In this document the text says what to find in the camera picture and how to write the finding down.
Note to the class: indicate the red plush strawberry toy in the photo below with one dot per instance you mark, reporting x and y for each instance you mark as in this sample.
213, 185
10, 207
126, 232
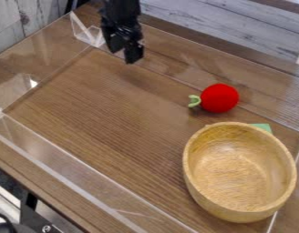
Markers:
216, 99

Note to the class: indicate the wooden bowl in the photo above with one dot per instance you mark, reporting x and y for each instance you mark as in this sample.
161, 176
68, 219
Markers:
239, 171

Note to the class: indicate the green sticky note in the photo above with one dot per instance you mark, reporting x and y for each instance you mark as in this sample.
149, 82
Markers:
264, 127

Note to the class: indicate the clear acrylic corner bracket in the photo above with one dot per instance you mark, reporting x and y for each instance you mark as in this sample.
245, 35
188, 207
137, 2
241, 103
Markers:
89, 35

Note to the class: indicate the clear acrylic tray wall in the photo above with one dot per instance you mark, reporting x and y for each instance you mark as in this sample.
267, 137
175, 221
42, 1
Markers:
88, 197

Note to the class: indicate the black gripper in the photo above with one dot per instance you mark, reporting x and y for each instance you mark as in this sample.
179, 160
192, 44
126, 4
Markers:
120, 28

